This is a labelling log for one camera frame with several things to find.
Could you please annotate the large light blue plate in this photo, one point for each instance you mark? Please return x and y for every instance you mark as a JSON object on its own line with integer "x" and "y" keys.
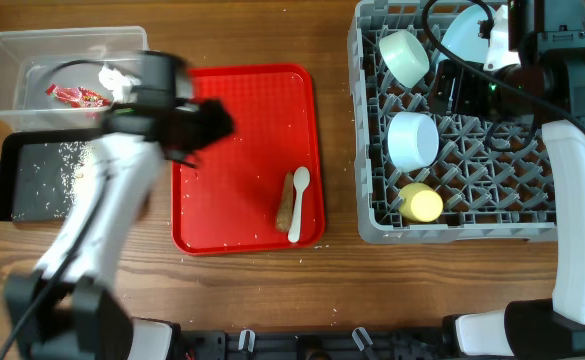
{"x": 461, "y": 37}

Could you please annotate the small light blue plate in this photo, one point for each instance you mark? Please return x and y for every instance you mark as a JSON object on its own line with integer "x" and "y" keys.
{"x": 413, "y": 141}

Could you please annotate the red snack wrapper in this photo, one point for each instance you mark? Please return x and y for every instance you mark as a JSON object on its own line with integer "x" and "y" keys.
{"x": 78, "y": 97}

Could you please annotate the red serving tray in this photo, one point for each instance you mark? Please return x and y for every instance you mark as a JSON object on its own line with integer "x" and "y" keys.
{"x": 228, "y": 202}

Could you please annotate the green bowl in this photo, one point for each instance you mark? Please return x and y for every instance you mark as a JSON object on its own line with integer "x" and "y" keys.
{"x": 405, "y": 57}

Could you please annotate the clear plastic waste bin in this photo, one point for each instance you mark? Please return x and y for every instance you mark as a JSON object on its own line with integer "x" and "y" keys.
{"x": 31, "y": 61}

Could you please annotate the pile of white rice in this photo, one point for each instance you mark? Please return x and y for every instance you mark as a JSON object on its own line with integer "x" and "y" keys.
{"x": 45, "y": 177}

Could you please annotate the black mounting rail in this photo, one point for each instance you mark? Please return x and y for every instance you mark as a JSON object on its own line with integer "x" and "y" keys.
{"x": 357, "y": 344}

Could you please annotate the black waste tray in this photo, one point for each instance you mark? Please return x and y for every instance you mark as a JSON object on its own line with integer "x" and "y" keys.
{"x": 95, "y": 191}

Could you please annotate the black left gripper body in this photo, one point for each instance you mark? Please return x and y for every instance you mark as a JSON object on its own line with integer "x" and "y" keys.
{"x": 176, "y": 126}

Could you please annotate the yellow plastic cup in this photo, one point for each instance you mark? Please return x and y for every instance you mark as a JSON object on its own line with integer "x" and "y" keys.
{"x": 420, "y": 203}

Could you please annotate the white napkin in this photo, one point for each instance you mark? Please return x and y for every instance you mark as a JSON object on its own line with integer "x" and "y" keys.
{"x": 119, "y": 85}

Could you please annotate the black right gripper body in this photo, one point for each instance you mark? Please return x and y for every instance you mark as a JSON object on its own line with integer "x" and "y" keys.
{"x": 475, "y": 93}

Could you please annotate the white plastic spoon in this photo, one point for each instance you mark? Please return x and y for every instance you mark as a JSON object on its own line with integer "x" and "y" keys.
{"x": 301, "y": 180}

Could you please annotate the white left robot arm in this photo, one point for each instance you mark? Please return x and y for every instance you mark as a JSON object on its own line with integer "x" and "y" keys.
{"x": 66, "y": 308}

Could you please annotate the grey dishwasher rack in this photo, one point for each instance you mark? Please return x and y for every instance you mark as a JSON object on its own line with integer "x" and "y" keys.
{"x": 485, "y": 194}

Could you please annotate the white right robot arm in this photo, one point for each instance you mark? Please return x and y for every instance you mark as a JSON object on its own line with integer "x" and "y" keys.
{"x": 551, "y": 88}

